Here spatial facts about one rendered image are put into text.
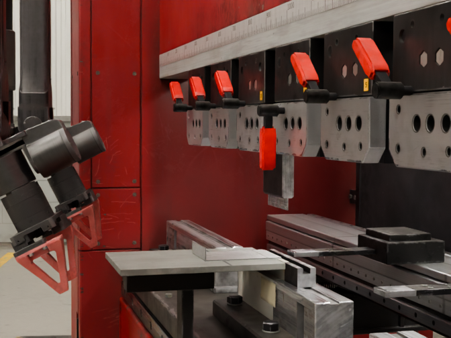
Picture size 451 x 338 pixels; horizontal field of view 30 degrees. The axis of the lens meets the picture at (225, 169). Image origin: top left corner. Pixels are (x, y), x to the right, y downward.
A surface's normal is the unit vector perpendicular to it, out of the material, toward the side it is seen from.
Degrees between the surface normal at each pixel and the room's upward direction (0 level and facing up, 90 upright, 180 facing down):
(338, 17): 90
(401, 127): 90
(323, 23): 90
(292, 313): 90
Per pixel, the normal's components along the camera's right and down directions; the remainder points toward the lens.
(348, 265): -0.96, 0.01
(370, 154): 0.18, 0.74
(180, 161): 0.26, 0.05
